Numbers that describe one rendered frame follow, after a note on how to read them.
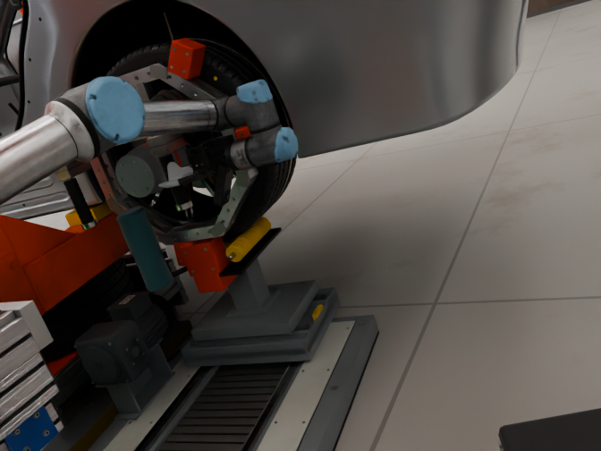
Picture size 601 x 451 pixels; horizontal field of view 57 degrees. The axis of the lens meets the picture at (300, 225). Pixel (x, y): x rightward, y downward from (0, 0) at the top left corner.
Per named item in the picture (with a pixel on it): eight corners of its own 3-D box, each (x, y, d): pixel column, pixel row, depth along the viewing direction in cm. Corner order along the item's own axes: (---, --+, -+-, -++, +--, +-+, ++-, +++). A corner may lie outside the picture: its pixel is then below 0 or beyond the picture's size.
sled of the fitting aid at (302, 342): (341, 306, 215) (334, 284, 212) (311, 363, 184) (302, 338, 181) (232, 317, 236) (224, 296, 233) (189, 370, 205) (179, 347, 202)
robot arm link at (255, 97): (217, 92, 130) (233, 137, 134) (249, 84, 123) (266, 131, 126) (241, 84, 135) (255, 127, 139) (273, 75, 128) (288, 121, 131)
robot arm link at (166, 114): (34, 157, 110) (224, 139, 146) (59, 152, 103) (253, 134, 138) (23, 97, 109) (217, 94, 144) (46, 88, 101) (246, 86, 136)
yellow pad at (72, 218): (121, 207, 213) (115, 195, 212) (97, 221, 201) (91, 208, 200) (94, 213, 219) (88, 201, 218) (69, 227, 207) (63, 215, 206)
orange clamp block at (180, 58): (200, 76, 162) (207, 45, 158) (187, 80, 155) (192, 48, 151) (180, 67, 163) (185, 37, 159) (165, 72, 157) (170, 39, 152)
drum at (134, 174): (199, 172, 174) (183, 128, 170) (163, 195, 156) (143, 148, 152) (164, 180, 180) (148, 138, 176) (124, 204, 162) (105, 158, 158)
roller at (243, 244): (275, 226, 198) (271, 212, 197) (241, 265, 173) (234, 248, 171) (262, 229, 201) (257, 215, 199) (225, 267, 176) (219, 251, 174)
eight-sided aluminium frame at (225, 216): (275, 220, 172) (215, 43, 155) (267, 229, 166) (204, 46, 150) (139, 244, 195) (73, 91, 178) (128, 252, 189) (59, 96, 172)
